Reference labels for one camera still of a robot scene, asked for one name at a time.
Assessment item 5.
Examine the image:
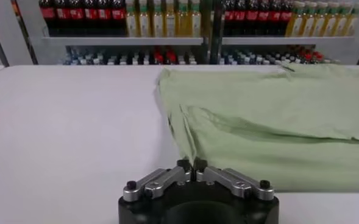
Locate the yellow juice bottle green cap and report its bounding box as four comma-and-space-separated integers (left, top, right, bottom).
163, 0, 177, 38
138, 0, 152, 38
285, 1, 305, 38
322, 2, 340, 37
310, 1, 329, 38
299, 1, 317, 38
189, 0, 203, 38
176, 0, 190, 38
345, 2, 359, 37
125, 0, 139, 38
333, 2, 352, 37
151, 0, 165, 38

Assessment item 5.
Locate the grey beverage shelf unit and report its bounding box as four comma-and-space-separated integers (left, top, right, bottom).
216, 0, 359, 66
38, 0, 217, 66

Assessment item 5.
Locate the light green t-shirt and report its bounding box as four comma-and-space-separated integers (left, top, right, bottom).
156, 63, 359, 193

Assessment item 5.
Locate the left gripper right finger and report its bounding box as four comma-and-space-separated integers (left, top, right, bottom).
193, 158, 275, 201

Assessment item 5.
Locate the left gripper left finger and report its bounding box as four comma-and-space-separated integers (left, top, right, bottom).
123, 158, 194, 202

